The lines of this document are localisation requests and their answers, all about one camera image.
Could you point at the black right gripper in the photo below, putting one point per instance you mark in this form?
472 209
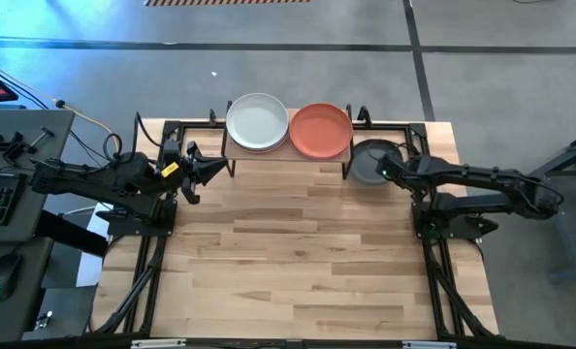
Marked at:
392 173

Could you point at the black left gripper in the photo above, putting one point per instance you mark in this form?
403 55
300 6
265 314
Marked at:
176 183

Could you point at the dark grey plate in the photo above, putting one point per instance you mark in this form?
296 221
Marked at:
365 169

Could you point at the light grey plate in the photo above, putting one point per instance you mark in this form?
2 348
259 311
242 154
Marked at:
257 121

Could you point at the dark orange plate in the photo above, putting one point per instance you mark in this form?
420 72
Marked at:
321 131

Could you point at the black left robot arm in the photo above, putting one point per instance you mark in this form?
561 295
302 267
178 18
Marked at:
99 181

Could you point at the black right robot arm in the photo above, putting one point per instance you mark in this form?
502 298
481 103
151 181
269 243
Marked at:
487 177

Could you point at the wooden shelf black metal legs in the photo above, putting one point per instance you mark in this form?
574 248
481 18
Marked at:
288 156

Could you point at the yellow label tag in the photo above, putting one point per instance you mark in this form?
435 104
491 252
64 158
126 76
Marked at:
170 169

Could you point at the white sheet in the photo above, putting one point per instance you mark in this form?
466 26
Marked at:
91 262

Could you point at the black bar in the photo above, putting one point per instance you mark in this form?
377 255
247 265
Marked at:
70 232

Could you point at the black clamp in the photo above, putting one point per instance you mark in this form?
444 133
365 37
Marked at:
12 148

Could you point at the grey desk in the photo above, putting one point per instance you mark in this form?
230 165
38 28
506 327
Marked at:
16 118

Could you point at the grey metal stand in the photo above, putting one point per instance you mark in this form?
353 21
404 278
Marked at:
568 252

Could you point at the small silver clamp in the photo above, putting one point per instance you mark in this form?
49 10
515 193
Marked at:
43 321

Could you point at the black computer mouse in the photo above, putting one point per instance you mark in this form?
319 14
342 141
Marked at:
4 274

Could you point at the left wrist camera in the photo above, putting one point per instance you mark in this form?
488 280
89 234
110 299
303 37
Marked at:
171 151

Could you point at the silver metal bracket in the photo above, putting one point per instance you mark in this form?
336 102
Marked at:
157 344
428 345

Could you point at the black aluminium table frame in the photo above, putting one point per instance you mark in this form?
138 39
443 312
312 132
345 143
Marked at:
249 345

